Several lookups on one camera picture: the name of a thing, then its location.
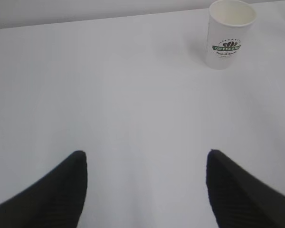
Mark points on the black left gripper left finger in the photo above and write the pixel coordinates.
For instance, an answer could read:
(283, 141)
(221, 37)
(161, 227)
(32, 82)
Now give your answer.
(55, 201)

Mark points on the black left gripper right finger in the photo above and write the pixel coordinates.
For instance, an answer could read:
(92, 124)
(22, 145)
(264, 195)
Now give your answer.
(240, 200)

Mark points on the white paper coffee cup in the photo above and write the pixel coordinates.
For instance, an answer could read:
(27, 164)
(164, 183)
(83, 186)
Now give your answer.
(229, 22)

